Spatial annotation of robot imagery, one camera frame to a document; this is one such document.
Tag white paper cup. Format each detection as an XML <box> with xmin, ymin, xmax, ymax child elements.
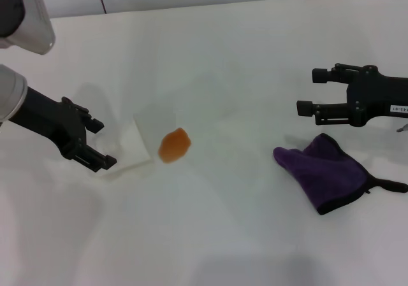
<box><xmin>92</xmin><ymin>113</ymin><xmax>156</xmax><ymax>180</ymax></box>

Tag brown water stain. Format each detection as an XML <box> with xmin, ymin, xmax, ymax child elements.
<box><xmin>157</xmin><ymin>127</ymin><xmax>193</xmax><ymax>165</ymax></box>

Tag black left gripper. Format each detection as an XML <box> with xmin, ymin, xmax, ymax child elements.
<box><xmin>9</xmin><ymin>87</ymin><xmax>118</xmax><ymax>173</ymax></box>

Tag purple rag with black loop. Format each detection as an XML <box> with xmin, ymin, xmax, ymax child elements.
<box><xmin>273</xmin><ymin>132</ymin><xmax>408</xmax><ymax>216</ymax></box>

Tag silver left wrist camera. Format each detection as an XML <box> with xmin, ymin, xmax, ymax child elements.
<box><xmin>0</xmin><ymin>0</ymin><xmax>56</xmax><ymax>55</ymax></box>

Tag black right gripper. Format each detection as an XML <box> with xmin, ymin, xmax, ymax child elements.
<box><xmin>296</xmin><ymin>62</ymin><xmax>408</xmax><ymax>127</ymax></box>

